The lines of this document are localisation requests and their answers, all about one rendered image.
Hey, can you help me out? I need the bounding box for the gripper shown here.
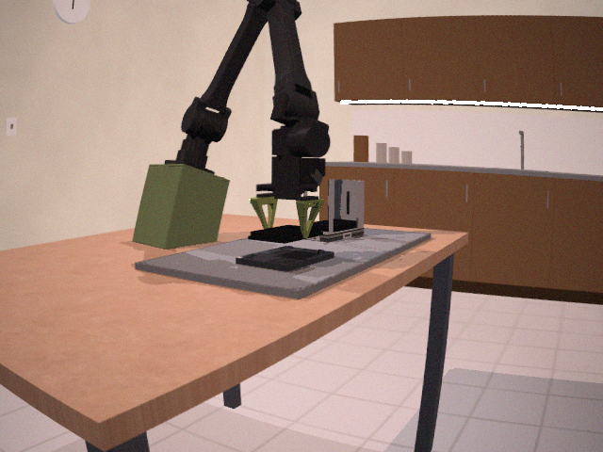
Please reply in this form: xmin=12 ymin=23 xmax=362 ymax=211
xmin=250 ymin=156 xmax=324 ymax=239

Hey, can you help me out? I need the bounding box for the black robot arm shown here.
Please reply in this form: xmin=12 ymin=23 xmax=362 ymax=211
xmin=165 ymin=0 xmax=331 ymax=186

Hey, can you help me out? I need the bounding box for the grey rack with upright posts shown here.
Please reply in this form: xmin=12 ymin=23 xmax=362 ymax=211
xmin=307 ymin=179 xmax=365 ymax=242

